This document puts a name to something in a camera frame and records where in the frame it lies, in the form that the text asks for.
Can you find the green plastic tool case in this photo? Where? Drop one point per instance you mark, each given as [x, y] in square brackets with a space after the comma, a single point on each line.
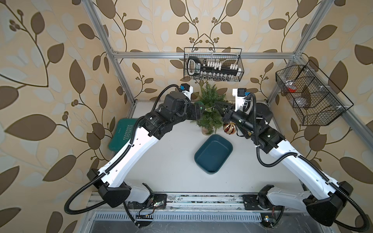
[122, 134]

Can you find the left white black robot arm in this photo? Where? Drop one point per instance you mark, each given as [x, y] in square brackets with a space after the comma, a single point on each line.
[149, 129]

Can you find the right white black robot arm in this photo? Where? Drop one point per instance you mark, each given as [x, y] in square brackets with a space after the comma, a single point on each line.
[324, 198]

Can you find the black socket tool set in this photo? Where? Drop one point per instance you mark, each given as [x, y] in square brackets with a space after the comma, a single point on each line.
[195, 66]

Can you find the small green christmas tree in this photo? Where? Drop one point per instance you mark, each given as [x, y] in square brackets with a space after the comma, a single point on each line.
[211, 119]

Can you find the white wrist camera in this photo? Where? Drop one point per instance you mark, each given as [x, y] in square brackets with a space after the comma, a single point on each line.
[187, 90]
[242, 99]

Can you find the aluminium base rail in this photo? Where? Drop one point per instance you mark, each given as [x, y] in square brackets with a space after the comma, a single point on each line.
[199, 207]

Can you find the right black wire basket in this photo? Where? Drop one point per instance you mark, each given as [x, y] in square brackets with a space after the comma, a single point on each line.
[319, 99]

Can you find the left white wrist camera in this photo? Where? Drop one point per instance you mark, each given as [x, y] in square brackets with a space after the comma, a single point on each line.
[187, 90]

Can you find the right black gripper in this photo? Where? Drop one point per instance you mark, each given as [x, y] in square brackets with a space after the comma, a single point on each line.
[227, 114]

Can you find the teal plastic tray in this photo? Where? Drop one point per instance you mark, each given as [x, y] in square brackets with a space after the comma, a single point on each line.
[213, 153]

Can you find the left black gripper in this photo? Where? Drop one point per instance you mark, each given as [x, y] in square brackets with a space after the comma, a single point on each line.
[194, 112]

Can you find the green glitter bauble ornament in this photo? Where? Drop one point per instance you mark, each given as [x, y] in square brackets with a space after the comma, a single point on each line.
[200, 105]

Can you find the back black wire basket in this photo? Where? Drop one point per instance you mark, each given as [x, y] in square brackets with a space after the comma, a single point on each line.
[216, 54]

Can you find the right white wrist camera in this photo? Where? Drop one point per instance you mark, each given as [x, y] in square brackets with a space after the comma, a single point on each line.
[242, 99]

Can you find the black wire basket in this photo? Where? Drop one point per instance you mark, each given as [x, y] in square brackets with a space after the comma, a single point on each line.
[216, 54]
[319, 99]

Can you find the red gold striped ornament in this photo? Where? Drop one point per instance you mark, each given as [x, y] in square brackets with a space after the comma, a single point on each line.
[230, 128]

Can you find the red item in basket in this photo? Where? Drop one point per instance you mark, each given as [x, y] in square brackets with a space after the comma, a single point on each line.
[290, 87]

